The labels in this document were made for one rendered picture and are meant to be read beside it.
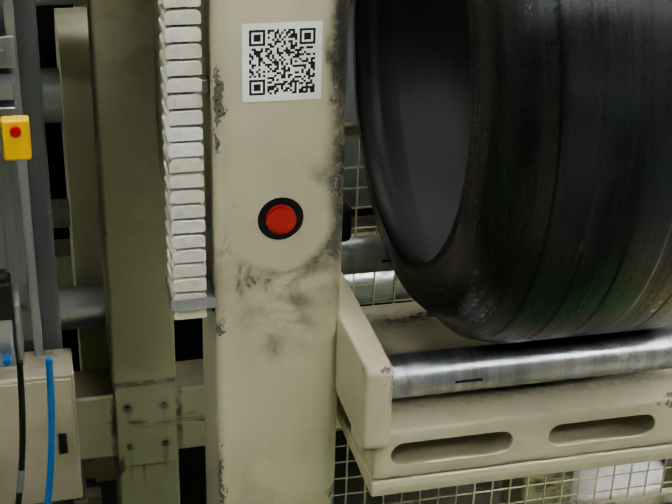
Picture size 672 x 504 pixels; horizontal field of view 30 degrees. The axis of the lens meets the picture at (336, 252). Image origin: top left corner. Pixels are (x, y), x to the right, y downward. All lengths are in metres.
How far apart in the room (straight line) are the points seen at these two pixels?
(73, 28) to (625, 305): 1.08
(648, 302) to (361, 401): 0.29
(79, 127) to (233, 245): 0.77
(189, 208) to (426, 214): 0.40
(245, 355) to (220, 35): 0.34
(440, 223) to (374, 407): 0.37
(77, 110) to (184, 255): 0.75
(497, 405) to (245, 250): 0.31
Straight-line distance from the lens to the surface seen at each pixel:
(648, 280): 1.19
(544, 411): 1.32
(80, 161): 1.99
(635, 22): 1.07
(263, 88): 1.18
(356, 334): 1.26
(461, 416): 1.29
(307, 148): 1.21
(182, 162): 1.20
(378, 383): 1.21
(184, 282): 1.26
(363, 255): 1.51
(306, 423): 1.36
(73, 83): 1.96
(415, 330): 1.56
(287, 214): 1.23
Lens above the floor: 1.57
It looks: 26 degrees down
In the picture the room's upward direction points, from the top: 2 degrees clockwise
